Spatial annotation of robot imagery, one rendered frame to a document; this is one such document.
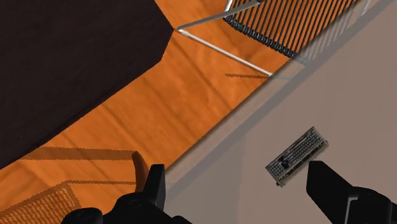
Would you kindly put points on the grey computer keyboard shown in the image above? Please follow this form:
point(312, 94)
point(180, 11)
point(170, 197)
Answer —
point(294, 156)

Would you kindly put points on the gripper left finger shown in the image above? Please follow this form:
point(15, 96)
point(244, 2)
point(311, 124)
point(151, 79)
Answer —
point(155, 186)

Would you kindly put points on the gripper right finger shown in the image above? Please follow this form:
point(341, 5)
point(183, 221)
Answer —
point(328, 189)

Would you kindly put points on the dark robot stand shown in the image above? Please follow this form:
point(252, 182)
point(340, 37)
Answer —
point(62, 62)

